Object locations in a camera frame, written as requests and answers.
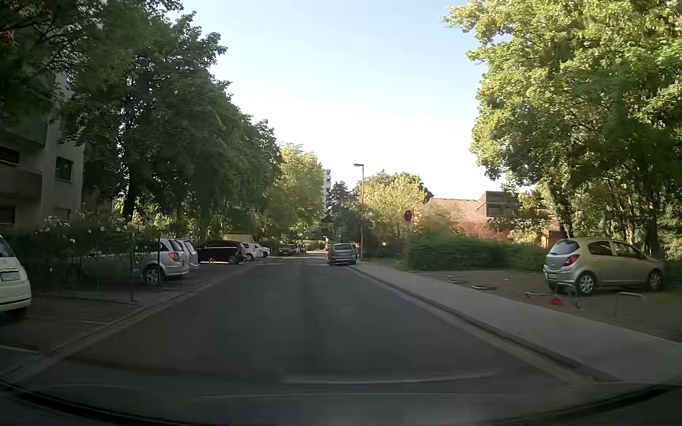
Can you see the metal parking hoop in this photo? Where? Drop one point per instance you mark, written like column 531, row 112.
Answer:
column 566, row 293
column 628, row 302

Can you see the lamp post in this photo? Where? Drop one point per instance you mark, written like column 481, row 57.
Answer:
column 362, row 213

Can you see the grey car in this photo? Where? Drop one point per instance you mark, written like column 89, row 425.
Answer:
column 341, row 254

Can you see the green hedge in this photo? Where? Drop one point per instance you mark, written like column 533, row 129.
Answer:
column 465, row 253

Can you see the black van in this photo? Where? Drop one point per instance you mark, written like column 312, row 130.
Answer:
column 221, row 252

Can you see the round road sign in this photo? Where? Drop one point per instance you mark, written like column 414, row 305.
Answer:
column 408, row 216

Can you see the row of trees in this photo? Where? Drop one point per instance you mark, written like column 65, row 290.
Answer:
column 157, row 130

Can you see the car's own bonnet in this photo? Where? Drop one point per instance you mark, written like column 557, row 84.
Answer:
column 341, row 411

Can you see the red brick building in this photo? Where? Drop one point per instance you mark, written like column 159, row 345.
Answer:
column 483, row 218

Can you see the pale paved pavement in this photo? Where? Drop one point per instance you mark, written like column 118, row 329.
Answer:
column 530, row 328

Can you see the grey asphalt road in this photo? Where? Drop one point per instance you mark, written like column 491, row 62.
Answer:
column 293, row 319

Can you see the silver hatchback car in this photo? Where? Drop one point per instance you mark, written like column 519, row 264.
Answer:
column 598, row 264

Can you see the tall white building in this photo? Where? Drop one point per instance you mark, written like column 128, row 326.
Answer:
column 327, row 189

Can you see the white flowering bush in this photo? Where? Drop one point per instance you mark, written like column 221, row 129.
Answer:
column 74, row 242

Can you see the orange and grey building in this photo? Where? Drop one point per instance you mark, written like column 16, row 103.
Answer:
column 15, row 171

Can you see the paved parking area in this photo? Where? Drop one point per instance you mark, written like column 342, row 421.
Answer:
column 660, row 310

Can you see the large green trees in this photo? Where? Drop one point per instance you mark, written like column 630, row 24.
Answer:
column 589, row 112

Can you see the silver estate car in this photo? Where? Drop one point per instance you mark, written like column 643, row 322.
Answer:
column 160, row 263

